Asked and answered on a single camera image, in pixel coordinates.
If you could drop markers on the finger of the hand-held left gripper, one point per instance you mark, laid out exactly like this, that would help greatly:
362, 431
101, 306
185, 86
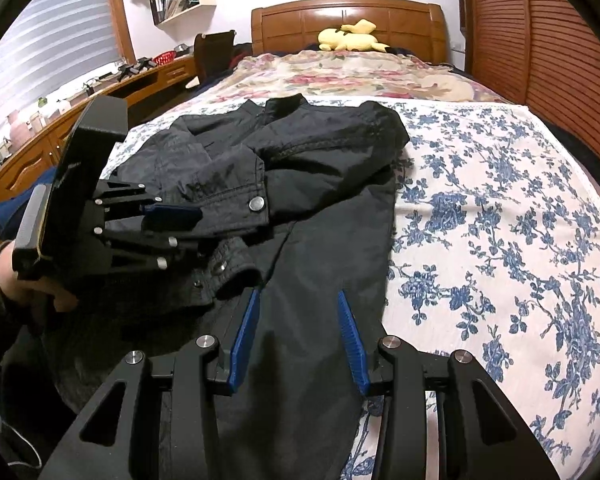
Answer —
145, 252
175, 215

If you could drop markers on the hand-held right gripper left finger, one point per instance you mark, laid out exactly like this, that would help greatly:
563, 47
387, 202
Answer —
245, 330

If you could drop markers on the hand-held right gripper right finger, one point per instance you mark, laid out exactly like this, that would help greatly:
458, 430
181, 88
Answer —
352, 340

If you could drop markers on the black jacket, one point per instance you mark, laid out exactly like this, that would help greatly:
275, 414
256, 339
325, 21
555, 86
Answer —
320, 240

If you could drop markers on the person's left hand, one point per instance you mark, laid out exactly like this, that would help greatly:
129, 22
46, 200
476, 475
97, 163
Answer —
25, 297

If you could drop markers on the dark blue folded cloth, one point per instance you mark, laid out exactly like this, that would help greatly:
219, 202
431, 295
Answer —
15, 205

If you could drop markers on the wooden desk with cabinets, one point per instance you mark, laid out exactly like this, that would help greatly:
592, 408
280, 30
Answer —
40, 150

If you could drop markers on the pink vase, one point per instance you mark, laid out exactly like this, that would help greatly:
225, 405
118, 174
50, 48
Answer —
16, 127

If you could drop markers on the black tripod stand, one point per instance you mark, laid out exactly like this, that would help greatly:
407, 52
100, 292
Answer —
146, 63
128, 71

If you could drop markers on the red basket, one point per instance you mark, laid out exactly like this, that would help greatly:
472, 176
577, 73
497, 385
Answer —
164, 57

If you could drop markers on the dark chair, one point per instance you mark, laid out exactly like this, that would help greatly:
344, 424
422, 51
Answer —
215, 55

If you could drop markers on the grey striped window blind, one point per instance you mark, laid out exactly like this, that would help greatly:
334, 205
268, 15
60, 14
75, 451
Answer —
50, 45

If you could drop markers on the blue floral bed sheet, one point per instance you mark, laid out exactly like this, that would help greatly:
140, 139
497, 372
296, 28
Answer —
480, 220

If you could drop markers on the person's dark clothing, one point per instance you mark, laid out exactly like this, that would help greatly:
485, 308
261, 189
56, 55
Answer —
20, 410

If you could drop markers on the wooden bed headboard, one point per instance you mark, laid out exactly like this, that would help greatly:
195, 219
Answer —
300, 25

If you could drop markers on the pink floral blanket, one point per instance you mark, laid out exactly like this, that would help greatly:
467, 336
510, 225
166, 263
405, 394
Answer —
355, 75

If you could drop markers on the yellow plush toy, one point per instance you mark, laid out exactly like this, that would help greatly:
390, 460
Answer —
350, 39

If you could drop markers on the dark bed cover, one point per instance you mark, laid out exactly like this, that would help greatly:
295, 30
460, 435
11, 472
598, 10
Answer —
585, 160

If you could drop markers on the wooden louvered wardrobe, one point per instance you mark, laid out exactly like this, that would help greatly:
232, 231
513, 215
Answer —
545, 35

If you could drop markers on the wooden window frame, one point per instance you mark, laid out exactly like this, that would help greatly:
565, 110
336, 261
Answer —
122, 10

